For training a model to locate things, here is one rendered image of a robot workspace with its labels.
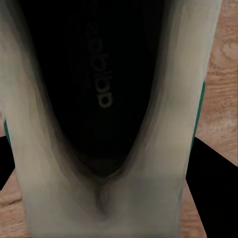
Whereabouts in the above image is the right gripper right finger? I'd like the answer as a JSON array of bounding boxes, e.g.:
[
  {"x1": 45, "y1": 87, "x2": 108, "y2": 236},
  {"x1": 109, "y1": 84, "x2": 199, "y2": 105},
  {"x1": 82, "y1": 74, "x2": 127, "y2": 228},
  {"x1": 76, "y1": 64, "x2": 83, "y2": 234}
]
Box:
[{"x1": 186, "y1": 137, "x2": 238, "y2": 238}]

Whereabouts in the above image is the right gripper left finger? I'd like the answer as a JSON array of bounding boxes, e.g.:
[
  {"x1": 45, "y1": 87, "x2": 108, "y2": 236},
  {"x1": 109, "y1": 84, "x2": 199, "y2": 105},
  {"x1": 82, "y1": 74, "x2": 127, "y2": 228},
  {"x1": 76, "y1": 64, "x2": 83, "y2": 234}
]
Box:
[{"x1": 0, "y1": 136, "x2": 15, "y2": 191}]

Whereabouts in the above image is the gym shoe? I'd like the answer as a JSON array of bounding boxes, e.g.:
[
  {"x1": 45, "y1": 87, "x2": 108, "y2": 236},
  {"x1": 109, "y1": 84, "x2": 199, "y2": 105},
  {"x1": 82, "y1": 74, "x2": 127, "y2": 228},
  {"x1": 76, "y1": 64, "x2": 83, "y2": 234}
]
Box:
[{"x1": 0, "y1": 0, "x2": 222, "y2": 238}]

